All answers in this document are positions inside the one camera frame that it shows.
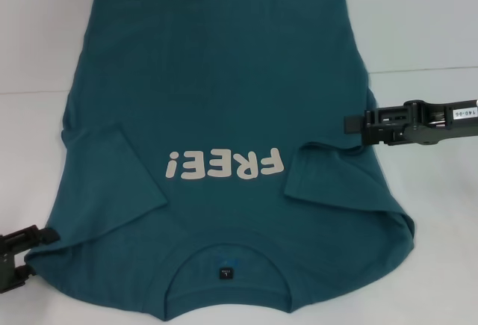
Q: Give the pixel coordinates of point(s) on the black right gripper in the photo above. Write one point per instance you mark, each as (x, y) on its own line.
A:
(429, 123)

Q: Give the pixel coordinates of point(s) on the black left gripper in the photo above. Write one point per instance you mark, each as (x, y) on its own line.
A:
(11, 254)

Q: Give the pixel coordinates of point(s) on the teal blue FREE t-shirt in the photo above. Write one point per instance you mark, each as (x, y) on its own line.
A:
(224, 78)

